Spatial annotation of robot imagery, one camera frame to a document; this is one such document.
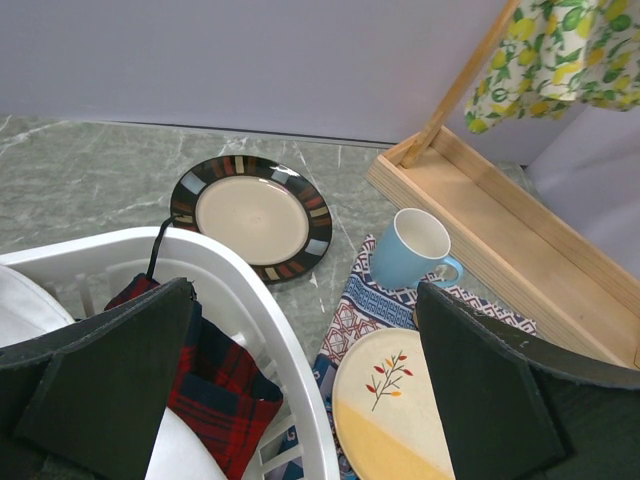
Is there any white plastic laundry basket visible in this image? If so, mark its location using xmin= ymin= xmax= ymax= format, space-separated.
xmin=1 ymin=227 xmax=340 ymax=479

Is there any red plaid garment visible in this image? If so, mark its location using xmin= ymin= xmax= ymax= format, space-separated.
xmin=103 ymin=214 xmax=284 ymax=480

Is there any wooden clothes rack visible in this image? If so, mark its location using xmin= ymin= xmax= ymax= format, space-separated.
xmin=367 ymin=1 xmax=639 ymax=368

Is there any dark rimmed striped plate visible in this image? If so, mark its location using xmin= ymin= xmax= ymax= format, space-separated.
xmin=170 ymin=155 xmax=333 ymax=284

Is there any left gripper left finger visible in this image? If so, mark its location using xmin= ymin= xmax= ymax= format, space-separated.
xmin=1 ymin=278 xmax=193 ymax=479

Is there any blue ceramic mug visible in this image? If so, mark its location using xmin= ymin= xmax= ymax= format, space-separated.
xmin=370 ymin=208 xmax=464 ymax=290

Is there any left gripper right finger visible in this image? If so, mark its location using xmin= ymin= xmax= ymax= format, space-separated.
xmin=415 ymin=283 xmax=639 ymax=479

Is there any white cloth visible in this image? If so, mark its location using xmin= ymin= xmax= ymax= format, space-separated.
xmin=1 ymin=266 xmax=225 ymax=479

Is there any cream and yellow plate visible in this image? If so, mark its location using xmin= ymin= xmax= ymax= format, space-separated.
xmin=332 ymin=328 xmax=455 ymax=479

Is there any lemon print cloth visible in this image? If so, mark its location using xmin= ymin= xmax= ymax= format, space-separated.
xmin=465 ymin=0 xmax=639 ymax=134

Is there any patterned blue placemat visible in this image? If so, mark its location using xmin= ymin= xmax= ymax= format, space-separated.
xmin=259 ymin=234 xmax=537 ymax=480

